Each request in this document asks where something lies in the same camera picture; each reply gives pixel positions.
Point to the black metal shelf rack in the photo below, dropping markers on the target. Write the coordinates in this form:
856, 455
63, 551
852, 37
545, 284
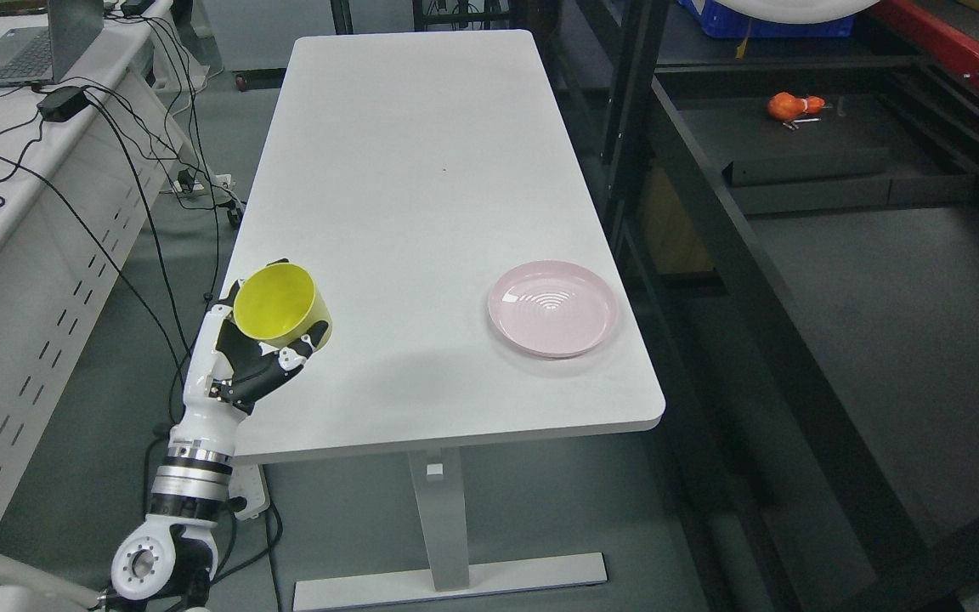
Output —
814, 286

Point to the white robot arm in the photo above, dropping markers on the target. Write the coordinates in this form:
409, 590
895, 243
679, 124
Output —
172, 554

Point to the white side desk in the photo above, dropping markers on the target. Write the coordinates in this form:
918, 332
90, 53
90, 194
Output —
72, 200

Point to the yellow plastic cup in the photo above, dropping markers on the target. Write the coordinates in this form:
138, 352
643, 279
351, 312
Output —
280, 303

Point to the pink plastic plate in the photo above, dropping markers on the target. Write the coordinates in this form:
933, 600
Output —
552, 308

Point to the white table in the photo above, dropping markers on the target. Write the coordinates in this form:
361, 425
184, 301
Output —
408, 172

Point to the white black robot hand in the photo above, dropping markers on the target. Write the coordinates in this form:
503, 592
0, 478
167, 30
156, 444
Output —
229, 373

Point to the blue plastic crate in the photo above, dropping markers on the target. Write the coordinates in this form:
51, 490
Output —
720, 22

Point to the white power strip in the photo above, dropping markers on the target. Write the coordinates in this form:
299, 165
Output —
222, 183

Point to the black power adapter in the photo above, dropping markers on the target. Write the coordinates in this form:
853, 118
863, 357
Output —
62, 104

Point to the grey laptop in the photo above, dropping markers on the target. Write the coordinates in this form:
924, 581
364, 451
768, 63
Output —
45, 55

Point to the red metal beam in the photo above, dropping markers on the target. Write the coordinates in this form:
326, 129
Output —
955, 50

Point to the orange toy object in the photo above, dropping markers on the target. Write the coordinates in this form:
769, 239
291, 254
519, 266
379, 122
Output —
787, 107

